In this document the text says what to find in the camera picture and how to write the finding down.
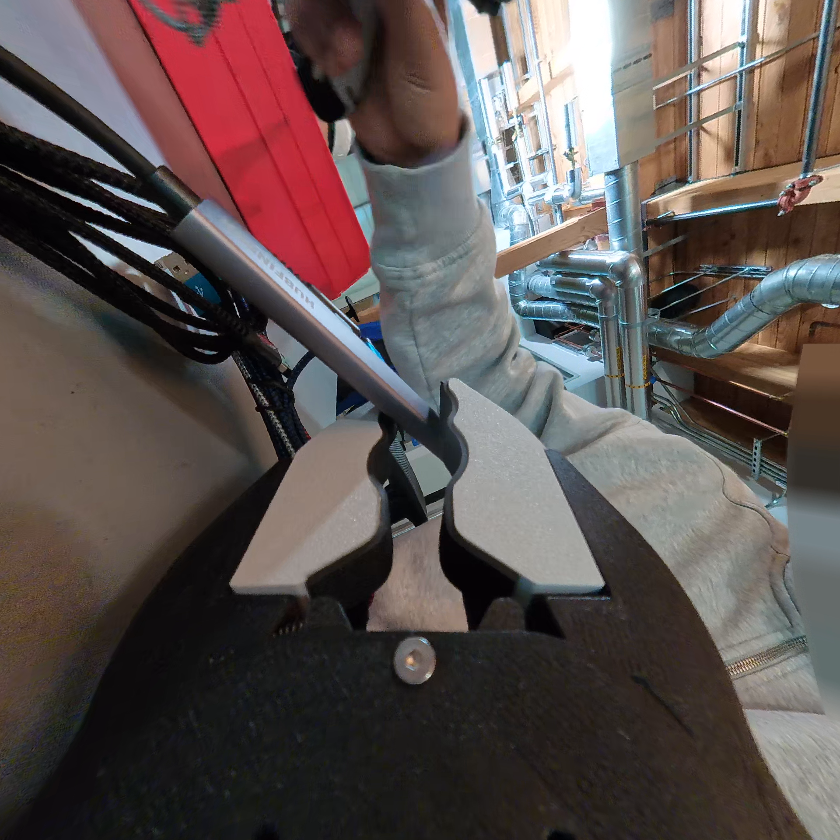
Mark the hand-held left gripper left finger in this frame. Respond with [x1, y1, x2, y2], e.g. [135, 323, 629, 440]
[230, 416, 398, 631]

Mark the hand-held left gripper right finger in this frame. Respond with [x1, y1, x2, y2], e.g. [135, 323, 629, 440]
[438, 378, 607, 632]

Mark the grey metal USB hub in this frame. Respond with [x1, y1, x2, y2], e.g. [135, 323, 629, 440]
[172, 197, 460, 480]

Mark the black smooth hub cable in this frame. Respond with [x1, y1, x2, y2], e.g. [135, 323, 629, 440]
[0, 45, 201, 227]

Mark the person's right forearm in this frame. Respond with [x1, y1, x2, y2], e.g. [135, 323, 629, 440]
[357, 117, 578, 457]

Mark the person's right hand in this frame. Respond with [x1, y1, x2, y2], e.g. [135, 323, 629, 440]
[289, 0, 464, 169]

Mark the red panel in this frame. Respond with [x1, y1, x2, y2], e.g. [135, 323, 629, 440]
[128, 0, 374, 299]

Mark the silver insulated pipe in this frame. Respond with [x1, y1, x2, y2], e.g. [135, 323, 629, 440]
[508, 249, 652, 421]

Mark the blue USB adapter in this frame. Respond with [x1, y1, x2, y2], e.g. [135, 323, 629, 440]
[154, 257, 227, 304]

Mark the light wooden beam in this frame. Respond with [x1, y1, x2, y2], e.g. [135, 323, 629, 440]
[493, 209, 611, 280]

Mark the long wooden ledge beam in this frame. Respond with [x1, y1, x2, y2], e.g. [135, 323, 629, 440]
[646, 156, 840, 223]

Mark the black white braided cable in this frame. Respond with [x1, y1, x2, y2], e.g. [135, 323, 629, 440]
[233, 341, 312, 463]

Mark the bundle of black braided cables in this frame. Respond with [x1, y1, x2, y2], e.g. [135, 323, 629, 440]
[0, 121, 290, 368]

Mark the grey metal duct box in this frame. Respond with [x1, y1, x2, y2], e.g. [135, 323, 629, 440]
[584, 0, 658, 175]

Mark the silver ventilation duct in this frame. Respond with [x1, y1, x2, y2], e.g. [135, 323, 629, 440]
[646, 257, 840, 361]

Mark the vertical spiral metal duct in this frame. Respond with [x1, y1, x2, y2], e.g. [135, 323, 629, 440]
[602, 163, 643, 256]

